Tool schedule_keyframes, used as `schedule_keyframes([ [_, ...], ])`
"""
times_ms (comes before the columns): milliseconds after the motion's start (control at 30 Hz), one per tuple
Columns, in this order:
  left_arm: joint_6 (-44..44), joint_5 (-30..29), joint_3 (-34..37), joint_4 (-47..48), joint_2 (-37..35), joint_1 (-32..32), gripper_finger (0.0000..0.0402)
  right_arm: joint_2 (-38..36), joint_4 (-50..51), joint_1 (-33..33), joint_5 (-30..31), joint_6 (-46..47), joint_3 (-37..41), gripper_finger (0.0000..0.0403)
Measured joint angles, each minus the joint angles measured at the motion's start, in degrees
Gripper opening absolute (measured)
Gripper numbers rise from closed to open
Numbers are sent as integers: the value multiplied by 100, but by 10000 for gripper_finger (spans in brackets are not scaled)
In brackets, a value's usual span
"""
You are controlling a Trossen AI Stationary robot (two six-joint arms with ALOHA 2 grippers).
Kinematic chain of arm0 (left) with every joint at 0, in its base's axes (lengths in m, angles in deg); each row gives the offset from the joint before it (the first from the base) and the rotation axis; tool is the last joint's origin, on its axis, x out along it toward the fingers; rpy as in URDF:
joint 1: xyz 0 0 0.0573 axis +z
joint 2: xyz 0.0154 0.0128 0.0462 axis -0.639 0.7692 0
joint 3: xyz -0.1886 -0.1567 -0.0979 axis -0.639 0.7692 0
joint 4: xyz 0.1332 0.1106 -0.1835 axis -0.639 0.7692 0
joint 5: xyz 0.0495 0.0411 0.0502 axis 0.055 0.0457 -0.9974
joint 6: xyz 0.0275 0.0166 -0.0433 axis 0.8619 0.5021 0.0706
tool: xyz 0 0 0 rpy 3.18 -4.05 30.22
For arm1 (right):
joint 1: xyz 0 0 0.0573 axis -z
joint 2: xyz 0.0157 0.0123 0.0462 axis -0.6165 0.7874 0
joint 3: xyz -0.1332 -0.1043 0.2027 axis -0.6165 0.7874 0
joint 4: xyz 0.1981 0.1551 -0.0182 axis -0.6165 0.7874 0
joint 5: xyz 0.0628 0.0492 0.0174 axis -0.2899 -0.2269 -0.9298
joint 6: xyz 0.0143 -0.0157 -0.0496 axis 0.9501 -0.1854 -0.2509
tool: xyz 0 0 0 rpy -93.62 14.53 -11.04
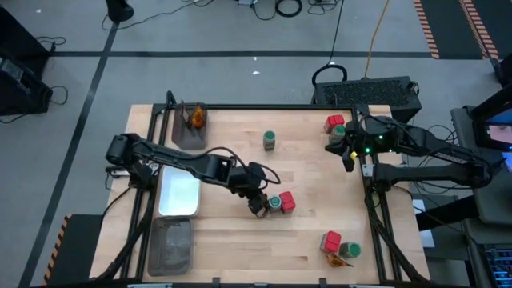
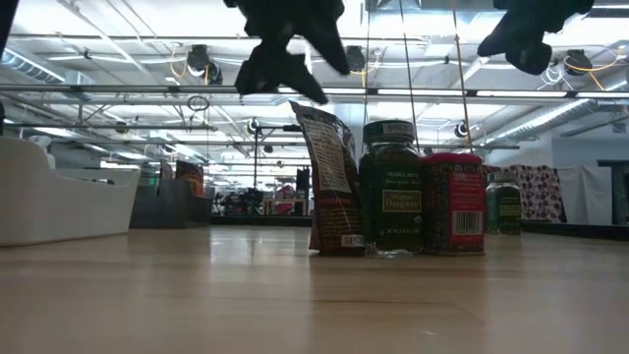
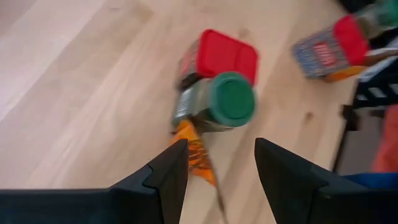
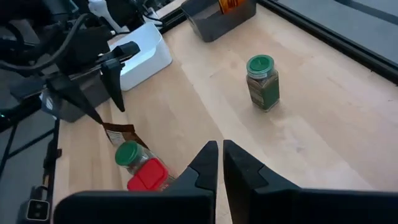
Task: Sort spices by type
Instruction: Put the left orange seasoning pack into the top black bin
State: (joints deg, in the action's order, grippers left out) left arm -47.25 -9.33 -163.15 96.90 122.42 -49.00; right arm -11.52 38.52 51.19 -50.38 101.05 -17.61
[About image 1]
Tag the white plastic bin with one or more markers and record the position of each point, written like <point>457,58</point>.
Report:
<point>179,192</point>

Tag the narrow dark grey bin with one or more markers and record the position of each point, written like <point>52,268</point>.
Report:
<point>192,140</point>

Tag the black round stand base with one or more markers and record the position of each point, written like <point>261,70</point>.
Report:
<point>119,10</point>

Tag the black keyboard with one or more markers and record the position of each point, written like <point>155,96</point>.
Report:
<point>500,264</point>

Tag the black floor object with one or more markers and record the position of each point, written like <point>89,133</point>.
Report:
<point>506,70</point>

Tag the black perforated computer case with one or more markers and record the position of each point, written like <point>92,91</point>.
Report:
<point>368,94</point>

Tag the white paper sheet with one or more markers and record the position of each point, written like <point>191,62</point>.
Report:
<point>426,238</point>

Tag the computer monitor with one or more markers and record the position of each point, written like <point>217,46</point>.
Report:
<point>496,132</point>

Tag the orange taco seasoning packet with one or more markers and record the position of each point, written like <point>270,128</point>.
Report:
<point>197,117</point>
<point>336,261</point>

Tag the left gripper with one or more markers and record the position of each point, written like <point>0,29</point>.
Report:
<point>250,180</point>

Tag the brown spice packet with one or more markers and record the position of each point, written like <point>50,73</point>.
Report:
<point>262,200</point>

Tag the grey desk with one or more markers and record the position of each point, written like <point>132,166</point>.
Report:
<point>492,192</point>

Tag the black mat striped edge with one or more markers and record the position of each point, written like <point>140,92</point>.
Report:
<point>448,32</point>
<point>500,20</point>
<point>80,248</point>

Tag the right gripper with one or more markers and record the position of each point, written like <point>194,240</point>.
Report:
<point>366,136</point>

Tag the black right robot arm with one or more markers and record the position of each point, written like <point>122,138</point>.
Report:
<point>432,174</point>

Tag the wide grey bin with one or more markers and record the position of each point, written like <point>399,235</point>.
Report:
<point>170,248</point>

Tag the red spice tin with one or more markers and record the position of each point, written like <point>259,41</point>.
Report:
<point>334,121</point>
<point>331,241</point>
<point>287,201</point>

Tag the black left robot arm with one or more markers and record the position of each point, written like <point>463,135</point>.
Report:
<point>172,155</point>

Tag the green-lid oregano jar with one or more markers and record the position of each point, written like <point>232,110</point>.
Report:
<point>353,250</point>
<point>269,138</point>
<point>274,202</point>
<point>339,131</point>

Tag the black equipment case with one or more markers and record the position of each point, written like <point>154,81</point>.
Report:
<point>20,92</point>
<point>16,36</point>

